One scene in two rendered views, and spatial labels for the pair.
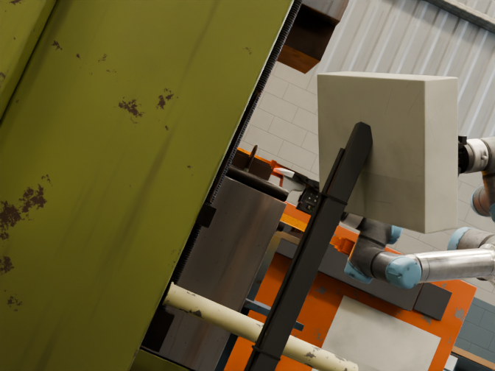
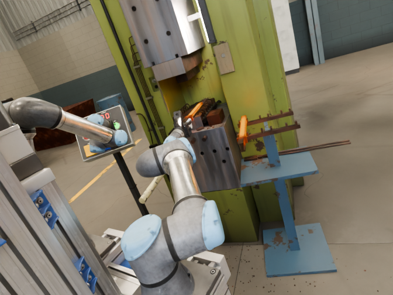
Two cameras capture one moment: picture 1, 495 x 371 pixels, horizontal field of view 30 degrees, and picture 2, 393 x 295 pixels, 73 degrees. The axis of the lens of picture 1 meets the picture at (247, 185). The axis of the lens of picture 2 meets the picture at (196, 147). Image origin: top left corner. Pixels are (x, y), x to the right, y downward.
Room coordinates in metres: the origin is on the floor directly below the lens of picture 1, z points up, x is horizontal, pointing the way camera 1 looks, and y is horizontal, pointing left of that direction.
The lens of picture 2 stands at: (3.13, -1.49, 1.43)
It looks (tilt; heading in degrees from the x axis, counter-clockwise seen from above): 21 degrees down; 119
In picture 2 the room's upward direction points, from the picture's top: 19 degrees counter-clockwise
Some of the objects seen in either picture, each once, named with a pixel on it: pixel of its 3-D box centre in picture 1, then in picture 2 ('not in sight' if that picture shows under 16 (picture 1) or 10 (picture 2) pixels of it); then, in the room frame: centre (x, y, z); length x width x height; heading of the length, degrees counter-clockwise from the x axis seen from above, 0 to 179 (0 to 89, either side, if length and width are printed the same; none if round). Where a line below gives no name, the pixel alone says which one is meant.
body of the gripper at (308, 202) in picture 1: (323, 201); (182, 131); (2.36, -0.19, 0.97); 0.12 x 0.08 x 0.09; 96
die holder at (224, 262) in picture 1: (139, 240); (214, 144); (2.35, 0.19, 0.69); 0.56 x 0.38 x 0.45; 96
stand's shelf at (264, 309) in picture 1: (241, 299); (275, 165); (2.82, -0.12, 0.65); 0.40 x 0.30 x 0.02; 12
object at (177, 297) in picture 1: (261, 334); (155, 182); (1.98, -0.16, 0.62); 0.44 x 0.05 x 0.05; 96
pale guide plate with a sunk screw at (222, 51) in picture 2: not in sight; (224, 58); (2.62, 0.13, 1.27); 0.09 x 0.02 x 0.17; 6
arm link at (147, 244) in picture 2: not in sight; (150, 246); (2.67, -1.08, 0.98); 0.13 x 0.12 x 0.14; 32
